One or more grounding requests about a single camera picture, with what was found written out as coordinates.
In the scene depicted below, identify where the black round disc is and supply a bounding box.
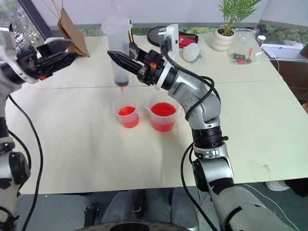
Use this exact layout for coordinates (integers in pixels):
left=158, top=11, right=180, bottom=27
left=147, top=26, right=169, bottom=45

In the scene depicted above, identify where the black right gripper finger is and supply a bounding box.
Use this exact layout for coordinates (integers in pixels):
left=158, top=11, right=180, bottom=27
left=128, top=43, right=149, bottom=61
left=106, top=50, right=145, bottom=77

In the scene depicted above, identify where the dark window frame bar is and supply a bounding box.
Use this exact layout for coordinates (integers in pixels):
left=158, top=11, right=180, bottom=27
left=17, top=0, right=51, bottom=41

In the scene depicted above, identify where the small cup with red liquid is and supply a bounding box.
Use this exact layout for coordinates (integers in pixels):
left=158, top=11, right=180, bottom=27
left=111, top=97, right=141, bottom=129

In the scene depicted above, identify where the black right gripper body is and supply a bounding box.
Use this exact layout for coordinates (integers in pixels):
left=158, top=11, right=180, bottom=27
left=136, top=49, right=167, bottom=87

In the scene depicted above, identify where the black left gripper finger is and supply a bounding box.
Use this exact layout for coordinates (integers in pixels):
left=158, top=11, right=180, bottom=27
left=37, top=38, right=73, bottom=60
left=39, top=51, right=79, bottom=77

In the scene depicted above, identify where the white object under table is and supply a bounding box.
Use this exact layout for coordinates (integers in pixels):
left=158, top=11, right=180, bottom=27
left=265, top=180, right=291, bottom=192

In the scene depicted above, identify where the large cup with red liquid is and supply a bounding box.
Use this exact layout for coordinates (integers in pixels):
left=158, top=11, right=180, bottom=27
left=144, top=94, right=181, bottom=133

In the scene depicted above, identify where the large clear plastic syringe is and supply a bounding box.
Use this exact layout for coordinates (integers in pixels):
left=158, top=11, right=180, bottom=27
left=100, top=15, right=134, bottom=94

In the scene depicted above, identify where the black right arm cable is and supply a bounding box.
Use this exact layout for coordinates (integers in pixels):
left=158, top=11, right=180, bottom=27
left=159, top=43, right=218, bottom=231

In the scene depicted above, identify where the white ribbed plant pot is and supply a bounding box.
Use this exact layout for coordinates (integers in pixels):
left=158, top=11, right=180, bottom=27
left=211, top=26, right=235, bottom=52

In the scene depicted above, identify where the brown paper bag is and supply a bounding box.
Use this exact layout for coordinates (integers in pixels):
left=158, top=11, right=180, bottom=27
left=56, top=0, right=90, bottom=58

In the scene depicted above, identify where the red pouch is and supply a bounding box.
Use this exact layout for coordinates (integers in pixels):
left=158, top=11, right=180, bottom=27
left=177, top=32, right=199, bottom=48

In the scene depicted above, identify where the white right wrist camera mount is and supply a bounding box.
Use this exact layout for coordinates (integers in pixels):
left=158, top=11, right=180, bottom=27
left=155, top=23, right=180, bottom=91

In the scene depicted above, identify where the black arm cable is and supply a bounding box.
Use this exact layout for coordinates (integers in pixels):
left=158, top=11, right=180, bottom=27
left=159, top=43, right=218, bottom=231
left=7, top=93, right=44, bottom=231

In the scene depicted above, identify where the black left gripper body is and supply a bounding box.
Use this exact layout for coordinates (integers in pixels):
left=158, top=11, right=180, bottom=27
left=16, top=45, right=47, bottom=80

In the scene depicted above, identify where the clear plastic bag with parts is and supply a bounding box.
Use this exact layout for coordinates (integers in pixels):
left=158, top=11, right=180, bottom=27
left=228, top=27, right=263, bottom=66

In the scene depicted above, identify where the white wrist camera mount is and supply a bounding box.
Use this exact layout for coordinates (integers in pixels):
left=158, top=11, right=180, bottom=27
left=155, top=23, right=180, bottom=91
left=0, top=23, right=39, bottom=85

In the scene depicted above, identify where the green leafy plant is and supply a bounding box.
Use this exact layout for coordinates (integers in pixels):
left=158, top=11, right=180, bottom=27
left=217, top=0, right=262, bottom=36

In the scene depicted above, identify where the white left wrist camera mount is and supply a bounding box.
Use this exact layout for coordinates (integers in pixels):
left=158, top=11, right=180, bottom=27
left=0, top=23, right=39, bottom=85

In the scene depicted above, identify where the black metal bracket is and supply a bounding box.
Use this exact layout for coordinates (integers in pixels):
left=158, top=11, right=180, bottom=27
left=82, top=201, right=101, bottom=227

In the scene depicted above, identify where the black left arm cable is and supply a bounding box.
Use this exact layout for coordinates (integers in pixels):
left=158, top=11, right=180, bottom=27
left=7, top=93, right=44, bottom=231

